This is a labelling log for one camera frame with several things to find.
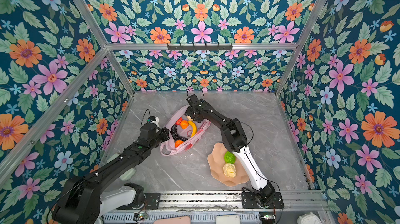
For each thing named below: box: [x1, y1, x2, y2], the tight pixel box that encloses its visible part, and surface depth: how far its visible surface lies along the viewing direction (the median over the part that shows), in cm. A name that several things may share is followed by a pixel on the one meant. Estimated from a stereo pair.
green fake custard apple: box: [223, 151, 236, 164], surface depth 84 cm
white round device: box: [296, 211, 323, 224], surface depth 68 cm
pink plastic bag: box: [159, 104, 212, 157], surface depth 88 cm
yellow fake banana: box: [187, 120, 198, 138], surface depth 100 cm
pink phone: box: [153, 216, 192, 224], surface depth 69 cm
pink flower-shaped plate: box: [207, 142, 250, 188], surface depth 83 cm
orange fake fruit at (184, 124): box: [180, 119, 190, 130], surface depth 100 cm
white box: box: [215, 214, 242, 224], surface depth 69 cm
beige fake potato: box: [222, 162, 237, 179], surface depth 79 cm
